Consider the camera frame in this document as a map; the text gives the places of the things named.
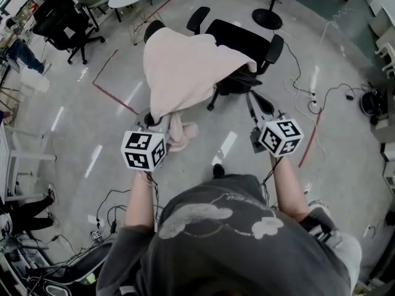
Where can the small black-white patterned cube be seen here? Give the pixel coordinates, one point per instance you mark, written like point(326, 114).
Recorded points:
point(97, 235)

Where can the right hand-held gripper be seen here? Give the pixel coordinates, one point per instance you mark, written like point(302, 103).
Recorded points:
point(281, 137)

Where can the person's right forearm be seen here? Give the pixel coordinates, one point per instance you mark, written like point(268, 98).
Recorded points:
point(290, 190)

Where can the black office chair with armrests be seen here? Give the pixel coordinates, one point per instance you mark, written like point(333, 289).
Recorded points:
point(237, 39)

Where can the round black floor device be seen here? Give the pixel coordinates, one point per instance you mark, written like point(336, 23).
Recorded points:
point(370, 102)

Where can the white power strip with plugs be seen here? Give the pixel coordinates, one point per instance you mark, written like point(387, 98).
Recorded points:
point(313, 97)

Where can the flat white power strip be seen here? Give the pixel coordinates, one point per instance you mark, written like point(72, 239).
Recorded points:
point(94, 220)

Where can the person's grey printed shirt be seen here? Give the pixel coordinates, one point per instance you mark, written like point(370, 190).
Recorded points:
point(231, 251)

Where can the black white curved machine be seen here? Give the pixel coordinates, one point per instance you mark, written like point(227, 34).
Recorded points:
point(89, 264)

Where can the black power adapter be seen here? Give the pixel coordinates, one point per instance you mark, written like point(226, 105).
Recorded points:
point(113, 226)

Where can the white desk frame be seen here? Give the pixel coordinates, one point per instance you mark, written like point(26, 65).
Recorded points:
point(24, 156)

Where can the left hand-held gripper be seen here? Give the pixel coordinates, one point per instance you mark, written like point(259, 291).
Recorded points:
point(142, 150)

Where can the black mesh office chair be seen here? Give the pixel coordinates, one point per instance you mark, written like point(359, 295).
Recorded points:
point(58, 23)

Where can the pale pink clothes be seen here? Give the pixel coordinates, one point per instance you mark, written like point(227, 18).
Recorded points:
point(179, 69)

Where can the person's left forearm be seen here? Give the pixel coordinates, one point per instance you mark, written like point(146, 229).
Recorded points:
point(139, 202)

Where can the black floor fan stand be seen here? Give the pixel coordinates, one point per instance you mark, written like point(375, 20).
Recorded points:
point(267, 18)

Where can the person's black shoe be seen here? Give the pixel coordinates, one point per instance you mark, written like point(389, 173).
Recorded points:
point(218, 170)

